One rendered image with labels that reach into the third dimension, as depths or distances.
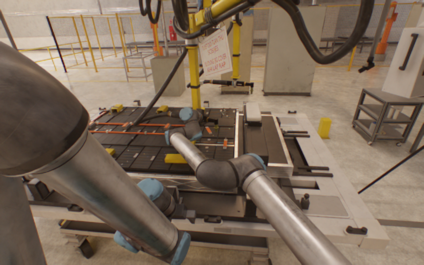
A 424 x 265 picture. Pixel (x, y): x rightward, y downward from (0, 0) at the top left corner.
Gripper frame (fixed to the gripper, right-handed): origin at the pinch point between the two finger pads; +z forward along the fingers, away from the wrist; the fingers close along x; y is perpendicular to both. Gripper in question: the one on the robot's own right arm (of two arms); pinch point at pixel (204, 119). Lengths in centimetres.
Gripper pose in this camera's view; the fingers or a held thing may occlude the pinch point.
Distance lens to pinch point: 167.4
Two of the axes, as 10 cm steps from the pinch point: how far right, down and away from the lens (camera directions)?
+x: 1.6, -9.9, 0.0
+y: 9.2, 1.5, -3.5
